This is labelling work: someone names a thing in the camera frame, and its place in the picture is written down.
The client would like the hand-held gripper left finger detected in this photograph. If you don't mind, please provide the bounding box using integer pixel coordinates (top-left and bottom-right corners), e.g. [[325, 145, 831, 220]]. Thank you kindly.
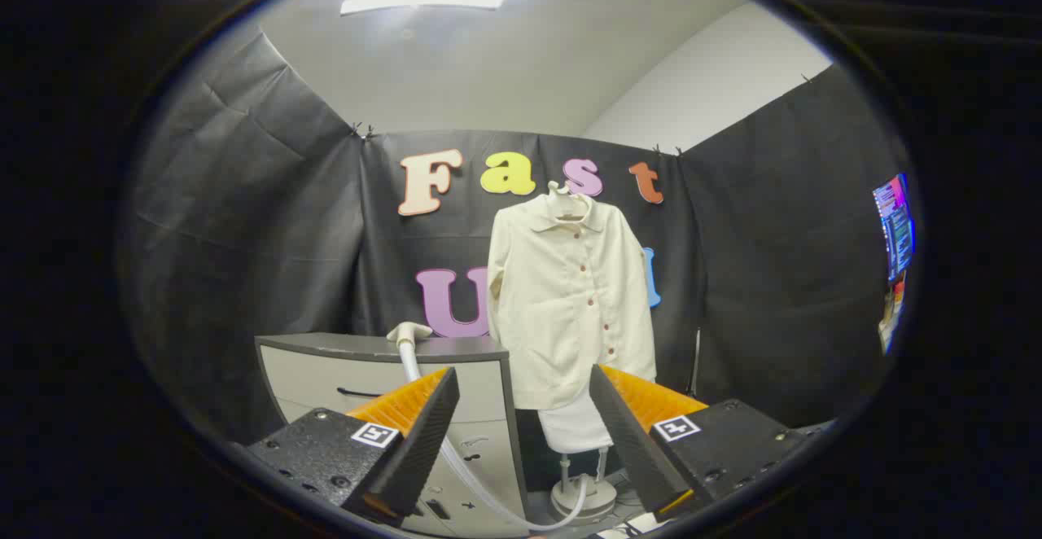
[[244, 366, 461, 528]]

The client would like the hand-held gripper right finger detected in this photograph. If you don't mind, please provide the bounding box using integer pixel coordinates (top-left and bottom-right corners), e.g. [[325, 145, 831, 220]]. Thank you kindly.
[[589, 364, 815, 524]]

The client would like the white garment steamer head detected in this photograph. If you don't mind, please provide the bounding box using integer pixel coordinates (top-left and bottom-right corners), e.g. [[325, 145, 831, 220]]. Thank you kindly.
[[386, 322, 434, 349]]

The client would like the cream button shirt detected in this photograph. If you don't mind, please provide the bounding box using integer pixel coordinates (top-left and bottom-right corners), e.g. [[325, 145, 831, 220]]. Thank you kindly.
[[487, 193, 659, 411]]

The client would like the white garment steamer base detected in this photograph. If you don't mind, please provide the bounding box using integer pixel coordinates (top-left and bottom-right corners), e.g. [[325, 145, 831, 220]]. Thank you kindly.
[[537, 392, 620, 524]]

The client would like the white plastic clothes hanger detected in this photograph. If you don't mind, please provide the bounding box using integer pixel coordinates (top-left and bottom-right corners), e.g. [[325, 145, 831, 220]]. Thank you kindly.
[[547, 181, 593, 222]]

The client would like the grey cabinet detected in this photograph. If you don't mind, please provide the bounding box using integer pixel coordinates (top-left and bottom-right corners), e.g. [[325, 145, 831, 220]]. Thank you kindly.
[[255, 332, 532, 537]]

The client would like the black backdrop cloth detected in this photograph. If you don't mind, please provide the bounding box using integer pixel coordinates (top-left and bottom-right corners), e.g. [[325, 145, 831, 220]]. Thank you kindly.
[[122, 26, 913, 442]]

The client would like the computer screen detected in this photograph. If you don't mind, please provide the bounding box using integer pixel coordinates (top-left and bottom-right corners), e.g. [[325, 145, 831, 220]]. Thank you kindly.
[[873, 173, 916, 281]]

